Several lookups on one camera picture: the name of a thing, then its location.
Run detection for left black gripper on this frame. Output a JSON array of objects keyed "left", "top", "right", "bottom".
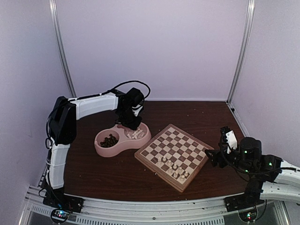
[{"left": 118, "top": 107, "right": 142, "bottom": 130}]

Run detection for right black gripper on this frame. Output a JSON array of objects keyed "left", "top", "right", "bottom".
[{"left": 205, "top": 142, "right": 253, "bottom": 175}]

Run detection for pink double bowl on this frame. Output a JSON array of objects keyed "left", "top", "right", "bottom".
[{"left": 94, "top": 123, "right": 151, "bottom": 158}]

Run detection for wooden chess board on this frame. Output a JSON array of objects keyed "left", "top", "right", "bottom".
[{"left": 135, "top": 124, "right": 212, "bottom": 193}]

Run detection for light chess piece tall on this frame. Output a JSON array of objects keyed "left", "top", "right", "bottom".
[{"left": 157, "top": 157, "right": 162, "bottom": 165}]

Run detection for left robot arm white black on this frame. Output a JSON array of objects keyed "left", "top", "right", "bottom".
[{"left": 45, "top": 88, "right": 146, "bottom": 208}]

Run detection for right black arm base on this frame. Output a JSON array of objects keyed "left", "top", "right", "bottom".
[{"left": 224, "top": 194, "right": 265, "bottom": 223}]

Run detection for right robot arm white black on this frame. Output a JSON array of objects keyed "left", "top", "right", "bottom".
[{"left": 205, "top": 137, "right": 300, "bottom": 210}]

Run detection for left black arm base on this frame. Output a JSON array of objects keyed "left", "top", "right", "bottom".
[{"left": 43, "top": 195, "right": 84, "bottom": 224}]

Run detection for light chess pieces pile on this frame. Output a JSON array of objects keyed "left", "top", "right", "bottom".
[{"left": 126, "top": 128, "right": 145, "bottom": 140}]

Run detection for dark chess pieces pile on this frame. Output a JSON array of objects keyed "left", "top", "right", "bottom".
[{"left": 100, "top": 134, "right": 118, "bottom": 148}]

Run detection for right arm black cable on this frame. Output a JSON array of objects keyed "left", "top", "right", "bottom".
[{"left": 217, "top": 133, "right": 284, "bottom": 182}]

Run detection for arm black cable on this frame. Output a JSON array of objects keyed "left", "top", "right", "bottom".
[
  {"left": 100, "top": 81, "right": 151, "bottom": 104},
  {"left": 217, "top": 133, "right": 284, "bottom": 182}
]

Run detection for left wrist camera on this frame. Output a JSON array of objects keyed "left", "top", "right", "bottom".
[{"left": 132, "top": 105, "right": 144, "bottom": 117}]

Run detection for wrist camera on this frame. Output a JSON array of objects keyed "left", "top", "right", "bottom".
[
  {"left": 132, "top": 105, "right": 144, "bottom": 117},
  {"left": 220, "top": 126, "right": 238, "bottom": 154}
]

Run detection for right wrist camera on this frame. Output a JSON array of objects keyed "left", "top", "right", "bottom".
[{"left": 220, "top": 126, "right": 238, "bottom": 154}]

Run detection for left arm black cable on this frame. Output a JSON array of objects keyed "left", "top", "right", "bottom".
[{"left": 100, "top": 81, "right": 151, "bottom": 104}]

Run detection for front aluminium rail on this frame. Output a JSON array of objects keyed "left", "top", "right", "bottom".
[{"left": 17, "top": 186, "right": 291, "bottom": 225}]

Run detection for left aluminium frame post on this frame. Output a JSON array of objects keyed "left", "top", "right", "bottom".
[{"left": 49, "top": 0, "right": 77, "bottom": 98}]

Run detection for aluminium frame post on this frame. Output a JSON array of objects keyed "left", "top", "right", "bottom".
[
  {"left": 49, "top": 0, "right": 77, "bottom": 98},
  {"left": 226, "top": 0, "right": 255, "bottom": 105}
]

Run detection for right aluminium frame post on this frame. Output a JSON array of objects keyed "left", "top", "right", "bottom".
[{"left": 226, "top": 0, "right": 255, "bottom": 105}]

